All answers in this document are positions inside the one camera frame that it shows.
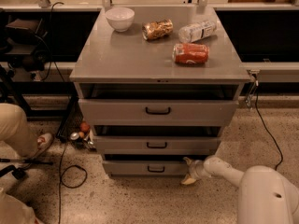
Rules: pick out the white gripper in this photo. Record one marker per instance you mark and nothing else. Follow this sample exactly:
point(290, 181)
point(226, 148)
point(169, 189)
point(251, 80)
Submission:
point(195, 171)

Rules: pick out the grey bottom drawer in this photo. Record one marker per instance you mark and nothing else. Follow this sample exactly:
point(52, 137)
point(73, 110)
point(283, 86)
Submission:
point(142, 168)

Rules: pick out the grey drawer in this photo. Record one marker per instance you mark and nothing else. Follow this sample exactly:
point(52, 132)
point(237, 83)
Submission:
point(142, 168)
point(157, 112)
point(156, 145)

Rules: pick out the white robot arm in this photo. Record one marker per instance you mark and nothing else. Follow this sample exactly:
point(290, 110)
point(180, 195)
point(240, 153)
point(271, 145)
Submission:
point(264, 195)

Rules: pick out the grey middle drawer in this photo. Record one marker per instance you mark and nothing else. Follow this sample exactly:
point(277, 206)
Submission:
point(156, 145)

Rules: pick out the grey drawer cabinet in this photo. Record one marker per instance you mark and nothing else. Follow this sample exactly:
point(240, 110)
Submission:
point(125, 66)

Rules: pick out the grey top drawer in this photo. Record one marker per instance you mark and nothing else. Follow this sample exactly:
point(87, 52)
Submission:
point(157, 112)

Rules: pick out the red apple on floor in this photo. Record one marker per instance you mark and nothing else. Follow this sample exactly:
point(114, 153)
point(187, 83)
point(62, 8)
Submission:
point(84, 127)

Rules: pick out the red soda can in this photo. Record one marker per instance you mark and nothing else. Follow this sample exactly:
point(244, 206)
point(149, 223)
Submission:
point(190, 53)

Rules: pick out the silver can on floor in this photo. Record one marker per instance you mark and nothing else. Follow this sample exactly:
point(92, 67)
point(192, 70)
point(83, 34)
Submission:
point(74, 136)

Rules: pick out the gold crushed can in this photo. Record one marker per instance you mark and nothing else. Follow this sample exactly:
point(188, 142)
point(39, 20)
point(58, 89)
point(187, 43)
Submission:
point(157, 29)

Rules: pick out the white red sneaker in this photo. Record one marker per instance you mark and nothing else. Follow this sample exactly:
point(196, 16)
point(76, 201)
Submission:
point(40, 145)

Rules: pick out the white bowl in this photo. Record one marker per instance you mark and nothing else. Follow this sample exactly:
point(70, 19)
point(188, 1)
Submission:
point(120, 18)

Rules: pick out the black tripod leg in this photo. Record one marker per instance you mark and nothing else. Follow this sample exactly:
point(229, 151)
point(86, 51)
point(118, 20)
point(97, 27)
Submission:
point(18, 173)

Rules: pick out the person's beige trouser leg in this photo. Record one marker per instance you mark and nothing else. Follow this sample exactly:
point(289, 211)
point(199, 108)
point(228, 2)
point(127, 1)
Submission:
point(15, 131)

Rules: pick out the person's near beige knee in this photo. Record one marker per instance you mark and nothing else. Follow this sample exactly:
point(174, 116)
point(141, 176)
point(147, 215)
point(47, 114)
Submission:
point(13, 211)

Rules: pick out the black equipment on shelf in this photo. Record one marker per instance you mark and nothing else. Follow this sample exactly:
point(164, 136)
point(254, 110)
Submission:
point(22, 42)

